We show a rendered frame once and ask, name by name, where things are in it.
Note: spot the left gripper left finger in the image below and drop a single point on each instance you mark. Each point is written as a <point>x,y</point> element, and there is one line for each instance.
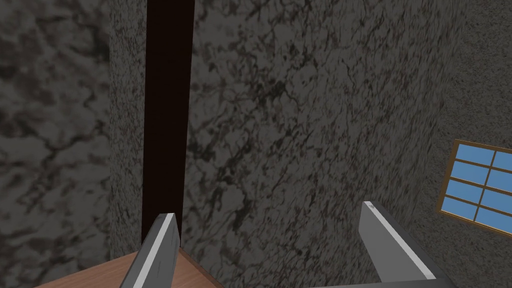
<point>154,260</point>

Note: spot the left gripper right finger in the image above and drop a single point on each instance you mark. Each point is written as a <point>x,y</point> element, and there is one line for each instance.
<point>386,252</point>

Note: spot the blue window with brown frame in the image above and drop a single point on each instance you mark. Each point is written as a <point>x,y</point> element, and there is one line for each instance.
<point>476,188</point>

